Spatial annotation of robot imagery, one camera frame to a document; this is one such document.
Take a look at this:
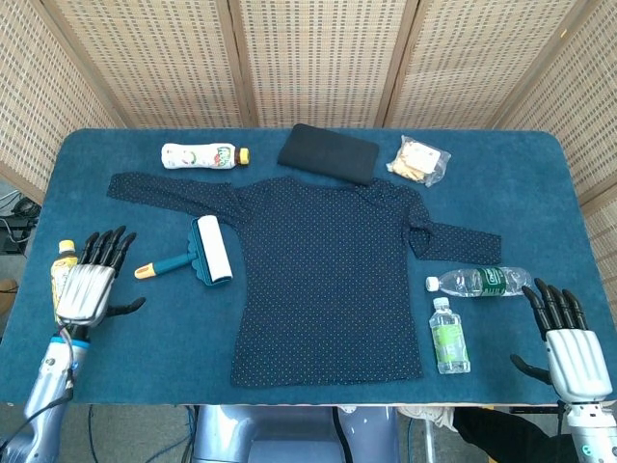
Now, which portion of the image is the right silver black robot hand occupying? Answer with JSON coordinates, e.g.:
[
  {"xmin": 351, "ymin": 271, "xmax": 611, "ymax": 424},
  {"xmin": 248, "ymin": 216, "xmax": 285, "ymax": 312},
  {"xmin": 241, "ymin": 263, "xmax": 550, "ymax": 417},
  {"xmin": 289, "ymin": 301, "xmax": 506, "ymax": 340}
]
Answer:
[{"xmin": 509, "ymin": 277, "xmax": 614, "ymax": 404}]

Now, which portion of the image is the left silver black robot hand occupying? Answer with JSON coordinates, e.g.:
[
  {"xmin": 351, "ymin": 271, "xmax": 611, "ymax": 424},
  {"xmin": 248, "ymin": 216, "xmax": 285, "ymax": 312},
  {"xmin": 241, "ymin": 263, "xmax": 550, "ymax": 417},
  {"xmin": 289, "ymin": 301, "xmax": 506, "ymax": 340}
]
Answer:
[{"xmin": 55, "ymin": 225, "xmax": 147, "ymax": 329}]

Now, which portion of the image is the teal lint roller yellow-tipped handle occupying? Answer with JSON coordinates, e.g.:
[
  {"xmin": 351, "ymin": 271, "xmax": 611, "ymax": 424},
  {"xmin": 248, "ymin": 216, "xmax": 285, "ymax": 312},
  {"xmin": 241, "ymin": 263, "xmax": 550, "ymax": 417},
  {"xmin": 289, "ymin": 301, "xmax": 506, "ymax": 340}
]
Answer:
[{"xmin": 133, "ymin": 214, "xmax": 234, "ymax": 286}]

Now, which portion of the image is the dark blue polka dot shirt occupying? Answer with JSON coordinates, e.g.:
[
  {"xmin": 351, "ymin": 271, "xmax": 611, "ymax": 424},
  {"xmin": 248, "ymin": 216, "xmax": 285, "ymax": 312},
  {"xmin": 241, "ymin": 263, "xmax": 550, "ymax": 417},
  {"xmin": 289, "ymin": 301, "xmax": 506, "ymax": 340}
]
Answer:
[{"xmin": 105, "ymin": 172, "xmax": 502, "ymax": 390}]

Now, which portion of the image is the yellow tea bottle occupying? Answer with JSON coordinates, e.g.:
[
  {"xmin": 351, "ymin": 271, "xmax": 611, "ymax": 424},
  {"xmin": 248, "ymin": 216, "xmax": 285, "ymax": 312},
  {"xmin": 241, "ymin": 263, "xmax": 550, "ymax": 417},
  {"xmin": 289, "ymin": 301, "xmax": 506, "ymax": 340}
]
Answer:
[{"xmin": 50, "ymin": 239, "xmax": 81, "ymax": 314}]

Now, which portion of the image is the black trouser leg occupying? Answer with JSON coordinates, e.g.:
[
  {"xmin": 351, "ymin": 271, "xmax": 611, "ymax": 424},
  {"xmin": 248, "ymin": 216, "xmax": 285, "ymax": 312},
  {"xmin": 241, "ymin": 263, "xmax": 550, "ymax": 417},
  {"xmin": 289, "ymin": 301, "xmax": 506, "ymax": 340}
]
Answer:
[{"xmin": 452, "ymin": 407, "xmax": 579, "ymax": 463}]

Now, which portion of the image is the black floor equipment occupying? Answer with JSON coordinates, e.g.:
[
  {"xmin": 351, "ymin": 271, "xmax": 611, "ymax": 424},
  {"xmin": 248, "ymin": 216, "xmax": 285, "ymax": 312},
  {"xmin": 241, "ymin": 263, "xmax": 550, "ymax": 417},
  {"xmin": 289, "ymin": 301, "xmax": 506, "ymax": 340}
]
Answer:
[{"xmin": 0, "ymin": 192, "xmax": 42, "ymax": 255}]

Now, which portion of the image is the clear water bottle dark green label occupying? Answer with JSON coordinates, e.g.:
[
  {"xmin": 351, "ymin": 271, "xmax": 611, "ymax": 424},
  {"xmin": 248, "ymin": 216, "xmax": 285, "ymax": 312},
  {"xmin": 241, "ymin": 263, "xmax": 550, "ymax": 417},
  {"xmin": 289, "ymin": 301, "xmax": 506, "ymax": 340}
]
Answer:
[{"xmin": 424, "ymin": 265, "xmax": 533, "ymax": 298}]

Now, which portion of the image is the small clear bottle light green label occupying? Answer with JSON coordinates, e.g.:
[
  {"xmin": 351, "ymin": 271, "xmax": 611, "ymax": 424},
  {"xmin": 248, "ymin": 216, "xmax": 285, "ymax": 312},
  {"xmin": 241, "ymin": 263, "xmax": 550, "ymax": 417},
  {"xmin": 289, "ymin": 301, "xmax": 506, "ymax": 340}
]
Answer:
[{"xmin": 429, "ymin": 296, "xmax": 471, "ymax": 375}]

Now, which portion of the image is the white sneaker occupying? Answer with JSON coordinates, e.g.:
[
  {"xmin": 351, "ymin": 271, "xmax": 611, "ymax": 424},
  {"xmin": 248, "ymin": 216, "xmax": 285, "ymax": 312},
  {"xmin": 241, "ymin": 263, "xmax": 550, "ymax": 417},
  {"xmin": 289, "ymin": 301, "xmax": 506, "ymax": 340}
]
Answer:
[{"xmin": 399, "ymin": 405, "xmax": 457, "ymax": 431}]

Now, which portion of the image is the teal plush table cover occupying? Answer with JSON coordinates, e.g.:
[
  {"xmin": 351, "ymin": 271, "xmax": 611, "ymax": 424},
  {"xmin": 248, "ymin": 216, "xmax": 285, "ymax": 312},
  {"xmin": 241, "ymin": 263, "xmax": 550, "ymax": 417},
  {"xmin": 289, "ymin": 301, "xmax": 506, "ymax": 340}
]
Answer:
[{"xmin": 0, "ymin": 127, "xmax": 617, "ymax": 406}]

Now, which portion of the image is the white drink bottle yellow cap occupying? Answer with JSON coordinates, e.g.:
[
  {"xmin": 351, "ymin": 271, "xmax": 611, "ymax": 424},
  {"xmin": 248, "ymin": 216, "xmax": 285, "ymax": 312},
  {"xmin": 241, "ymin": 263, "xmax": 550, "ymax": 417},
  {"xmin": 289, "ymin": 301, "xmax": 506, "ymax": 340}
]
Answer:
[{"xmin": 161, "ymin": 142, "xmax": 251, "ymax": 171}]

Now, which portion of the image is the grey-blue robot torso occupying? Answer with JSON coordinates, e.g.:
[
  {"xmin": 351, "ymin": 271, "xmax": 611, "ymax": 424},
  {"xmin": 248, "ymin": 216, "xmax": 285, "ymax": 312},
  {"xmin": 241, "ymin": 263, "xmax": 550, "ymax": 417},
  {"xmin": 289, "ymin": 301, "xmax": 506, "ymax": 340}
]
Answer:
[{"xmin": 192, "ymin": 404, "xmax": 401, "ymax": 463}]

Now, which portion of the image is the clear bag of crackers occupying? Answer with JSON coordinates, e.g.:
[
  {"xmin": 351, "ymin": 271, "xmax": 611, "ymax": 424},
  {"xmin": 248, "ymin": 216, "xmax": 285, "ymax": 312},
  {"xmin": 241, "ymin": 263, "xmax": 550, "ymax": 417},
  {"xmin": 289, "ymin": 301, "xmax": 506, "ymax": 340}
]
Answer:
[{"xmin": 386, "ymin": 135, "xmax": 452, "ymax": 188}]

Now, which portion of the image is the black folded cloth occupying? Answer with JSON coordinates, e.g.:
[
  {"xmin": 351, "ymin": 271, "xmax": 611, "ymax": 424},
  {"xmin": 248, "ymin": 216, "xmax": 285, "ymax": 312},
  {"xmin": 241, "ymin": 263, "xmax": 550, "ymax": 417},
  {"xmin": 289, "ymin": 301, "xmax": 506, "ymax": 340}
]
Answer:
[{"xmin": 277, "ymin": 123, "xmax": 380, "ymax": 187}]

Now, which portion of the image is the woven wooden folding screen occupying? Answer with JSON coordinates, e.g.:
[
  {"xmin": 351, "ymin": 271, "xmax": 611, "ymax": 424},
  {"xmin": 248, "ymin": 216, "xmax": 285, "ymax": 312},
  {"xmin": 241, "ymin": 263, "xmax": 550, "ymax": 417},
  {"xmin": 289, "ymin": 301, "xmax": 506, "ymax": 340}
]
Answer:
[{"xmin": 0, "ymin": 0, "xmax": 617, "ymax": 310}]

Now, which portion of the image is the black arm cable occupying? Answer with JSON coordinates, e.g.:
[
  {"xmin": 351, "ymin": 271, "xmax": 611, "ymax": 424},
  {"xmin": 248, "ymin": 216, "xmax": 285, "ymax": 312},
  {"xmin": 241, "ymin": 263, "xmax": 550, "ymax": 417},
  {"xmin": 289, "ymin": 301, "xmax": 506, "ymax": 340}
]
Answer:
[{"xmin": 0, "ymin": 325, "xmax": 81, "ymax": 454}]

